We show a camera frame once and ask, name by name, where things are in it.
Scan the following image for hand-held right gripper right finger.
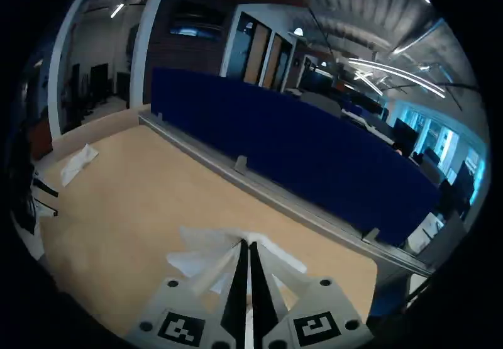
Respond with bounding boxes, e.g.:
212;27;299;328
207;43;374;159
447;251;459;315
249;240;375;349

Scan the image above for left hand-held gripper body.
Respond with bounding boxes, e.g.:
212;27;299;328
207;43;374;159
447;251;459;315
10;156;40;233

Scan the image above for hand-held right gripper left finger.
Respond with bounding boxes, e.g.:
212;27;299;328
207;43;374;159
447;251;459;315
128;238;250;349

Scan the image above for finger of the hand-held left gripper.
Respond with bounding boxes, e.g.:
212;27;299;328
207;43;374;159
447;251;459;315
33;199;61;219
33;175;60;199

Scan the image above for white towel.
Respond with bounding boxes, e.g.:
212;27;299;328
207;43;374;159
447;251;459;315
166;226;308;299
60;143;99;187

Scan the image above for blue desk screen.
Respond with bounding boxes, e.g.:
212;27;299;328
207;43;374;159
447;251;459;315
138;67;441;276

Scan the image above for black monitor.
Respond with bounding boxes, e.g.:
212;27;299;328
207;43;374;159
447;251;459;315
394;118;418;150

